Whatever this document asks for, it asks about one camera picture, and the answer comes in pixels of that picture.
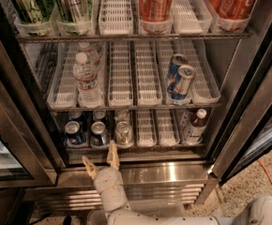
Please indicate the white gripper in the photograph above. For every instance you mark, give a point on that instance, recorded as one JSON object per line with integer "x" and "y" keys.
{"x": 107, "y": 177}

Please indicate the pepsi can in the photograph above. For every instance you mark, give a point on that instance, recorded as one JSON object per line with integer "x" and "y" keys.
{"x": 100, "y": 116}
{"x": 74, "y": 133}
{"x": 78, "y": 117}
{"x": 99, "y": 134}

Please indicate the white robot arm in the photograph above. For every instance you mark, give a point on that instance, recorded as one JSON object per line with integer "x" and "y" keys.
{"x": 257, "y": 212}

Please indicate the front silver soda can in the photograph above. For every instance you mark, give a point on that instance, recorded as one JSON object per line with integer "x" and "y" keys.
{"x": 123, "y": 133}

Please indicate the silver soda can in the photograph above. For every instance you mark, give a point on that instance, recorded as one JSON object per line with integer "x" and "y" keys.
{"x": 121, "y": 115}
{"x": 123, "y": 133}

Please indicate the rear silver soda can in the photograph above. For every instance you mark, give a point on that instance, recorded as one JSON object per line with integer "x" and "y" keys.
{"x": 121, "y": 115}

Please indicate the left glass fridge door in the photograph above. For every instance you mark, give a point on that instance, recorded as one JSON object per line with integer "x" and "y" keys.
{"x": 21, "y": 143}

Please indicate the stainless steel fridge cabinet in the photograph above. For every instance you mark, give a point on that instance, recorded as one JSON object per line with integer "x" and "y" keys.
{"x": 160, "y": 164}

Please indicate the front red bull can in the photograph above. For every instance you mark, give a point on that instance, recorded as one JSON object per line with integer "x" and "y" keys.
{"x": 183, "y": 80}

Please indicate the red bull can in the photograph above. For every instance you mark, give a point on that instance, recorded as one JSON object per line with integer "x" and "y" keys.
{"x": 176, "y": 61}
{"x": 183, "y": 80}

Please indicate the rear red bull can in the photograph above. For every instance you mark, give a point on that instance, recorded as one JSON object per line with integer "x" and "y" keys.
{"x": 176, "y": 61}

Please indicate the right open fridge door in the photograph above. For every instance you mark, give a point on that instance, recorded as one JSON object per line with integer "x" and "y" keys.
{"x": 241, "y": 129}

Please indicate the green can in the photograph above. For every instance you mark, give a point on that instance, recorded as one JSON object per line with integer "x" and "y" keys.
{"x": 33, "y": 11}
{"x": 74, "y": 11}

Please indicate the red coke can centre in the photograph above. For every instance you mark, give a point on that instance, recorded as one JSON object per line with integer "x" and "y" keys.
{"x": 154, "y": 10}

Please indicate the green can far left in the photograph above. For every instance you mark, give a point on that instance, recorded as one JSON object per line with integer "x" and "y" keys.
{"x": 33, "y": 11}

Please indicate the front water bottle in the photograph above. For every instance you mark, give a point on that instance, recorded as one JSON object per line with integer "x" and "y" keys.
{"x": 86, "y": 77}

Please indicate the water bottle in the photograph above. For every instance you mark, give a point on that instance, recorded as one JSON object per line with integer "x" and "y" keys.
{"x": 91, "y": 52}
{"x": 86, "y": 77}

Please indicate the empty white tray middle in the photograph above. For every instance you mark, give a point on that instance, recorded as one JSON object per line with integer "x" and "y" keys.
{"x": 120, "y": 92}

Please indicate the empty white tray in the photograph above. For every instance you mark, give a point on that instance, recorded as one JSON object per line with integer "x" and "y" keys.
{"x": 115, "y": 17}
{"x": 120, "y": 92}

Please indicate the brown tea bottle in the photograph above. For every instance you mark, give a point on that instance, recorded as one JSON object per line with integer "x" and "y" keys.
{"x": 195, "y": 129}

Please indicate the rear water bottle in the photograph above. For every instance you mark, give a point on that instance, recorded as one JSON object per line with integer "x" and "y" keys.
{"x": 91, "y": 52}

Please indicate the empty white tray top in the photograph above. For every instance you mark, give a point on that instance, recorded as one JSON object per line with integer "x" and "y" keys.
{"x": 115, "y": 17}

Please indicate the middle wire shelf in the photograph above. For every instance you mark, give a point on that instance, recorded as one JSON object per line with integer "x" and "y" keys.
{"x": 134, "y": 107}

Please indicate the wire shelf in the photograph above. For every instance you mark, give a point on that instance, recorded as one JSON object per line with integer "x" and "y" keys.
{"x": 134, "y": 107}
{"x": 133, "y": 37}

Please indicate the top wire shelf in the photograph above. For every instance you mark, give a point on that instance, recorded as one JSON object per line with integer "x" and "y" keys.
{"x": 133, "y": 37}

